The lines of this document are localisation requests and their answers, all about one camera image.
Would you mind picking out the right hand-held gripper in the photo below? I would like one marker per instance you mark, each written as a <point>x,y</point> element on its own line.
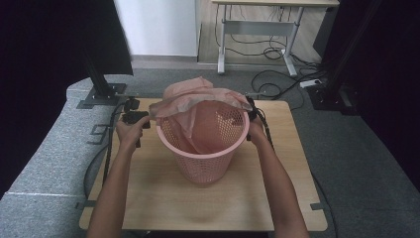
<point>253,110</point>

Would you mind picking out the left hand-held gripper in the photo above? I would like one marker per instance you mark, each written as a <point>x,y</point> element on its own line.
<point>135,117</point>

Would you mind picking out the pink plastic bag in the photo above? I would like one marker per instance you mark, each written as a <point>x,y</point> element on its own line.
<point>194,95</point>

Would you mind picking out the pink plastic mesh basket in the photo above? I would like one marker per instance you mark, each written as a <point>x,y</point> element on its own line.
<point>204,165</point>

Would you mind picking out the person's left hand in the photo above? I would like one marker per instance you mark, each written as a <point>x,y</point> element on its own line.
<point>128,135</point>

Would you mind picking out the person's right hand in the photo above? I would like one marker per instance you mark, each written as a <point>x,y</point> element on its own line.
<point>258,132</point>

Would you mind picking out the dark tape floor marking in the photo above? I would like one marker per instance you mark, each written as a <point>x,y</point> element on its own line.
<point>96,134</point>

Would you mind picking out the black metal stand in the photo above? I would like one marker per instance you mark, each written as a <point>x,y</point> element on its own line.
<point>333,89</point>
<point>99,82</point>

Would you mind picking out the white power strip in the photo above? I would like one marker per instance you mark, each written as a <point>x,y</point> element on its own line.
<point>310,83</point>

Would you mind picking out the white desk with metal legs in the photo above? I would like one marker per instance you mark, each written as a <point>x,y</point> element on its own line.
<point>261,27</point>

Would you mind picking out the black curtain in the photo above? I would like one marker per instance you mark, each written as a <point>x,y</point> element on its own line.
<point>389,82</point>
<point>39,66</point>

